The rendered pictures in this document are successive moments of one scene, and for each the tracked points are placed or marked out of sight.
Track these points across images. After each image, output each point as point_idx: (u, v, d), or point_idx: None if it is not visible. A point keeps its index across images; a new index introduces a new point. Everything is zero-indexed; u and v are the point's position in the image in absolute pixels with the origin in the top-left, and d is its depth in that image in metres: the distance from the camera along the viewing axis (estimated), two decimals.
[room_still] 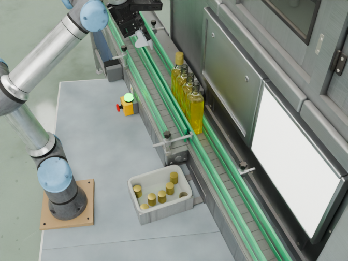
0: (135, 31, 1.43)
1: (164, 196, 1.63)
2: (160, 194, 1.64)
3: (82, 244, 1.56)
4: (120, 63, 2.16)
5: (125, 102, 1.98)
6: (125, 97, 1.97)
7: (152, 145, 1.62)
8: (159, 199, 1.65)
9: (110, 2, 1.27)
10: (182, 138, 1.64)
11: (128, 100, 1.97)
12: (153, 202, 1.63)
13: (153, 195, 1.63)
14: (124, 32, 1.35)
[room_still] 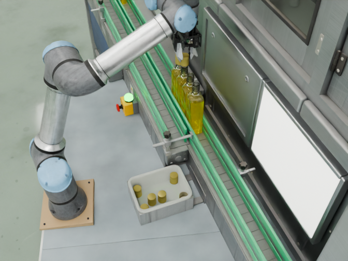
0: (180, 54, 1.58)
1: (164, 196, 1.63)
2: (160, 194, 1.64)
3: (82, 244, 1.56)
4: None
5: (125, 102, 1.98)
6: (125, 97, 1.97)
7: (152, 145, 1.62)
8: (159, 199, 1.65)
9: None
10: (182, 138, 1.64)
11: (128, 100, 1.97)
12: (153, 202, 1.63)
13: (153, 195, 1.63)
14: (197, 42, 1.52)
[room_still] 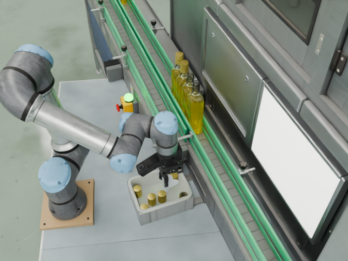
0: (171, 182, 1.55)
1: (164, 196, 1.63)
2: (160, 194, 1.64)
3: (82, 244, 1.56)
4: (120, 63, 2.16)
5: (125, 102, 1.98)
6: (125, 97, 1.97)
7: (152, 145, 1.62)
8: (159, 199, 1.65)
9: None
10: (182, 138, 1.64)
11: (128, 100, 1.97)
12: (153, 202, 1.63)
13: (153, 195, 1.63)
14: None
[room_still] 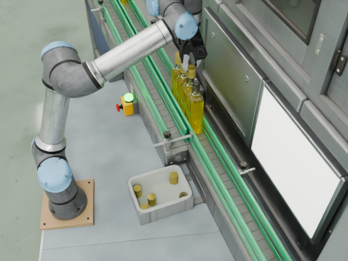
0: None
1: (194, 65, 1.60)
2: (192, 68, 1.58)
3: (82, 244, 1.56)
4: None
5: (125, 102, 1.98)
6: (125, 97, 1.97)
7: (152, 145, 1.62)
8: (194, 73, 1.60)
9: None
10: (182, 138, 1.64)
11: (128, 100, 1.97)
12: (153, 202, 1.63)
13: (153, 195, 1.63)
14: (179, 39, 1.55)
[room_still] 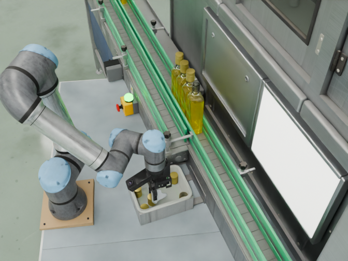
0: (160, 195, 1.60)
1: (193, 69, 1.62)
2: (191, 71, 1.61)
3: (82, 244, 1.56)
4: (120, 63, 2.16)
5: (125, 102, 1.98)
6: (125, 97, 1.97)
7: None
8: (193, 77, 1.62)
9: None
10: (182, 138, 1.64)
11: (128, 100, 1.97)
12: (153, 202, 1.63)
13: None
14: None
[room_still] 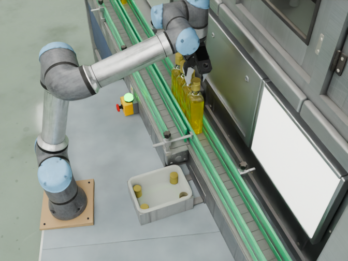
0: None
1: (193, 69, 1.62)
2: None
3: (82, 244, 1.56)
4: None
5: (125, 102, 1.98)
6: (125, 97, 1.97)
7: (152, 145, 1.62)
8: (193, 77, 1.62)
9: None
10: (182, 138, 1.64)
11: (128, 100, 1.97)
12: (200, 82, 1.59)
13: (194, 78, 1.58)
14: None
